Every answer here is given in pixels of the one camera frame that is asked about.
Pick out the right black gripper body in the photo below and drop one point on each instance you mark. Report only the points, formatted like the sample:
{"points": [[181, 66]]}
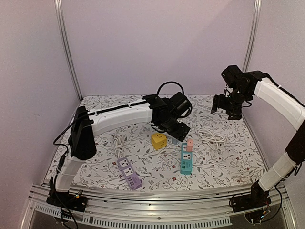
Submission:
{"points": [[220, 102]]}

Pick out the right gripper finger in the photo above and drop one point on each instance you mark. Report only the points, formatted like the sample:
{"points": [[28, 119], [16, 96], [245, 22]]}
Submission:
{"points": [[219, 101], [234, 115]]}

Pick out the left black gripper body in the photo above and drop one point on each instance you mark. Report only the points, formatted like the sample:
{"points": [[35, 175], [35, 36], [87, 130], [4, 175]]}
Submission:
{"points": [[165, 127]]}

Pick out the pink plug adapter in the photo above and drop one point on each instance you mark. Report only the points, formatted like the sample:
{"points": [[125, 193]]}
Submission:
{"points": [[189, 146]]}

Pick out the teal power strip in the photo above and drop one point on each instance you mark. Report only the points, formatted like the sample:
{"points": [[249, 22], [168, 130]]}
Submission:
{"points": [[186, 160]]}

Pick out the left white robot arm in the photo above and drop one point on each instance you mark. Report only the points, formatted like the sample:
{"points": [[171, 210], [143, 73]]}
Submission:
{"points": [[88, 124]]}

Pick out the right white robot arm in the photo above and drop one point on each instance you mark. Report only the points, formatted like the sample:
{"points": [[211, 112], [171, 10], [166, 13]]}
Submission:
{"points": [[244, 86]]}

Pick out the grey blue plug adapter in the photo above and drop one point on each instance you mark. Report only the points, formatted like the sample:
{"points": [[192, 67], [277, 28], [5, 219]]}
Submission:
{"points": [[175, 141]]}

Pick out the yellow cube socket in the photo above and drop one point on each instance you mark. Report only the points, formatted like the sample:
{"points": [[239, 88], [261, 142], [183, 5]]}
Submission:
{"points": [[158, 140]]}

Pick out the floral table cloth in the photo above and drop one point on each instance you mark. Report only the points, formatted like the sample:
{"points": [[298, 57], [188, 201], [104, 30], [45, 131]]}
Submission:
{"points": [[224, 152]]}

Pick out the purple power strip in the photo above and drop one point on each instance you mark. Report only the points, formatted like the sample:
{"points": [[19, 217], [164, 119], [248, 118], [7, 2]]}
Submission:
{"points": [[129, 173]]}

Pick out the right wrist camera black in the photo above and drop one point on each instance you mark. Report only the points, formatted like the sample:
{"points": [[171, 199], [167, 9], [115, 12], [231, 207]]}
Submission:
{"points": [[231, 75]]}

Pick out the aluminium front rail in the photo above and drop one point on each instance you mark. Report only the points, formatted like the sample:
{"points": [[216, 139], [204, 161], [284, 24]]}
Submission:
{"points": [[192, 209]]}

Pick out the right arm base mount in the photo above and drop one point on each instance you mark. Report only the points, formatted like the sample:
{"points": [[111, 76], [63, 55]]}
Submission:
{"points": [[255, 199]]}

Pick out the right aluminium frame post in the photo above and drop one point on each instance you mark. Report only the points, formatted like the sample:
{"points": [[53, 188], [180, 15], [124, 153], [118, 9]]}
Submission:
{"points": [[252, 36]]}

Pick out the aluminium frame post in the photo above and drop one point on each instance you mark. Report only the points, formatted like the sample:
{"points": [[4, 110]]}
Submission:
{"points": [[252, 36], [66, 48]]}

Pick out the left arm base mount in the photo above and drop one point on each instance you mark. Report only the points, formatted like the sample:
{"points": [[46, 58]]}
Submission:
{"points": [[76, 202]]}

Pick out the left aluminium frame post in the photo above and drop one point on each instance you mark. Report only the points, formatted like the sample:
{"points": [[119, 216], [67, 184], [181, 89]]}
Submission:
{"points": [[66, 48]]}

